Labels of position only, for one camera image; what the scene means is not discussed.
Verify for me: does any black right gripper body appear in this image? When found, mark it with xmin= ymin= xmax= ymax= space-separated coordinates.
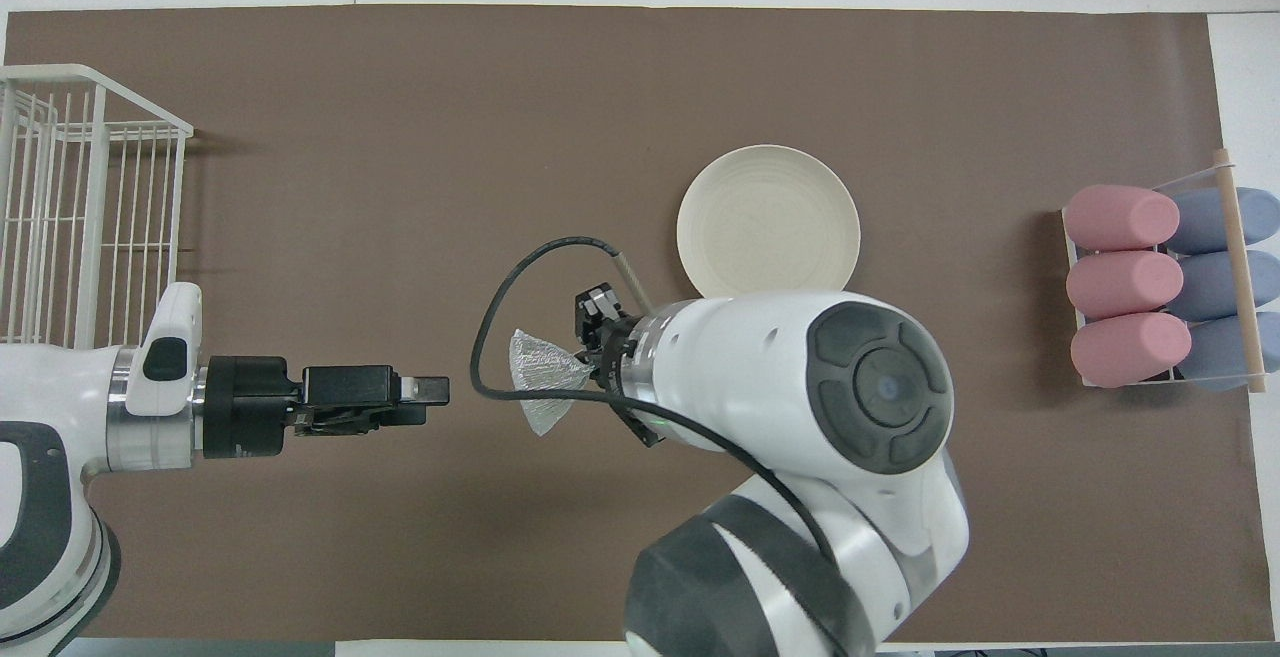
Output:
xmin=575 ymin=282 xmax=666 ymax=448

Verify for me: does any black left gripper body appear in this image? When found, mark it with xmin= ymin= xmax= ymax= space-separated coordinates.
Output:
xmin=203 ymin=355 xmax=403 ymax=460

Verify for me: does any clear plastic bag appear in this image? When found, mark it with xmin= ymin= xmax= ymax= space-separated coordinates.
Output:
xmin=509 ymin=328 xmax=598 ymax=438

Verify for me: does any cream round plate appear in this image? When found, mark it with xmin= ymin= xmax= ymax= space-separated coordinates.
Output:
xmin=677 ymin=144 xmax=862 ymax=300

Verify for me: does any brown table mat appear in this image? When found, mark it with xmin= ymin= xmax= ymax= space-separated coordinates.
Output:
xmin=0 ymin=4 xmax=1276 ymax=643

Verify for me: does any pink plastic cup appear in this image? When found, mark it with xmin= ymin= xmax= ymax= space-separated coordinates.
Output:
xmin=1070 ymin=312 xmax=1193 ymax=389
xmin=1066 ymin=251 xmax=1185 ymax=320
xmin=1063 ymin=185 xmax=1181 ymax=251

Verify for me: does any blue plastic cup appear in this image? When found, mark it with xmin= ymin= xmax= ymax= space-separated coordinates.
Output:
xmin=1165 ymin=187 xmax=1280 ymax=256
xmin=1175 ymin=250 xmax=1280 ymax=323
xmin=1180 ymin=312 xmax=1280 ymax=393

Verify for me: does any cup rack with wooden bar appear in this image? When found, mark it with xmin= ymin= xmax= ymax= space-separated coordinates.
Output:
xmin=1060 ymin=147 xmax=1271 ymax=395

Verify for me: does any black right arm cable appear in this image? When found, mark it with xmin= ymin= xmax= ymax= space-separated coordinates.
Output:
xmin=470 ymin=237 xmax=861 ymax=657

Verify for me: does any white wire dish rack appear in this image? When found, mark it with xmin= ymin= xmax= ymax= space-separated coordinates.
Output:
xmin=0 ymin=64 xmax=195 ymax=348

